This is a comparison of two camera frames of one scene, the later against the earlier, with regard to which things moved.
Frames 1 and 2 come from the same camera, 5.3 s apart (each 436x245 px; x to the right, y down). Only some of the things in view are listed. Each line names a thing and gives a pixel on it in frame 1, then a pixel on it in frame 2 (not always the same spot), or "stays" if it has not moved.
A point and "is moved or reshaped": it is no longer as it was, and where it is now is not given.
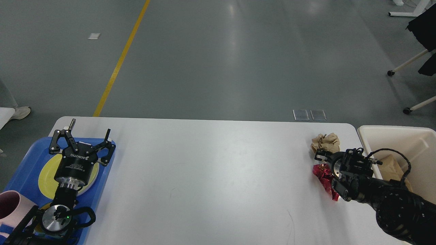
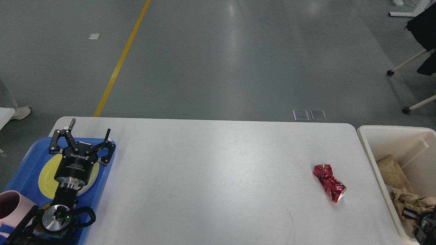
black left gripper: [77, 161] stays
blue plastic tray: [25, 178] stays
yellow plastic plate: [49, 186] stays
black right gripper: [335, 160] → [425, 230]
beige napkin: [329, 143] is moved or reshaped
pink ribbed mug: [14, 208] stays
